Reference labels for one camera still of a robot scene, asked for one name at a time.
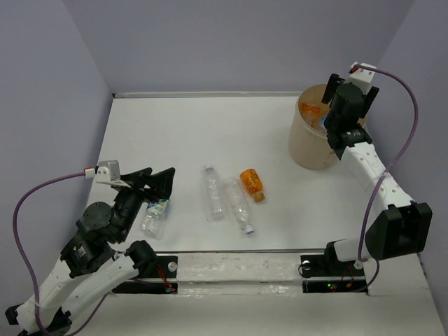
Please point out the beige round bin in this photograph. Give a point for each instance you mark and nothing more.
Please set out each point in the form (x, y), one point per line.
(308, 146)

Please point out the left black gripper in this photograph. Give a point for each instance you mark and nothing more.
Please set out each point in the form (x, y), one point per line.
(162, 182)

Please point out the clear bottle blue cap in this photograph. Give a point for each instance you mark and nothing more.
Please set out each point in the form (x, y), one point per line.
(238, 204)

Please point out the green label water bottle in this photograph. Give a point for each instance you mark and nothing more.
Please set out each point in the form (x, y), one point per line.
(155, 217)

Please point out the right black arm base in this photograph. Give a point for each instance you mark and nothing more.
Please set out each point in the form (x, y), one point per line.
(336, 270)

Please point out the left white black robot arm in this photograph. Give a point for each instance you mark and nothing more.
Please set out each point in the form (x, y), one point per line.
(88, 268)

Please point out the orange bottle white cap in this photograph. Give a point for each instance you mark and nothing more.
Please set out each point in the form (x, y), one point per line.
(309, 109)

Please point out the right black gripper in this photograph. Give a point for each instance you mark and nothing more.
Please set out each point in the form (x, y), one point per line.
(335, 80)

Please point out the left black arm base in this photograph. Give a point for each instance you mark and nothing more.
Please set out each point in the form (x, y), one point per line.
(161, 280)

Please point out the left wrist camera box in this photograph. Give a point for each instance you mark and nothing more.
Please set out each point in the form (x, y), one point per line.
(108, 173)

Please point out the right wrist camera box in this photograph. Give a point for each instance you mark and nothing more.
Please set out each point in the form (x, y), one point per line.
(361, 75)

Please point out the blue label small bottle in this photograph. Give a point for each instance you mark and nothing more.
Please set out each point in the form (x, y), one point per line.
(321, 124)

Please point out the clear bottle without cap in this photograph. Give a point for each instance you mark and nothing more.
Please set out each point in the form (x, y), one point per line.
(212, 185)

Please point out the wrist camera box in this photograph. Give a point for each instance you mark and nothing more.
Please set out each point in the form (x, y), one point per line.
(108, 173)
(361, 75)

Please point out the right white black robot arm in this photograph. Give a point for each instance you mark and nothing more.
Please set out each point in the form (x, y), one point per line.
(394, 224)

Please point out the short orange bottle orange cap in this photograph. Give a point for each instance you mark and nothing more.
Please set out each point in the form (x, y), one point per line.
(252, 184)

